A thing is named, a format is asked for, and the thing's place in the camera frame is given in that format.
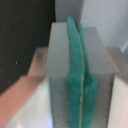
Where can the gripper teal padded right finger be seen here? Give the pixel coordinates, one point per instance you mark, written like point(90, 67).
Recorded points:
point(99, 70)

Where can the gripper teal padded left finger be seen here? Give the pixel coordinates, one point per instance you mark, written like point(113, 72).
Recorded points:
point(64, 68)

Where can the grey saucepan with handle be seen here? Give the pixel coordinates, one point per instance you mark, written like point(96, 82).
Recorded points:
point(109, 17)

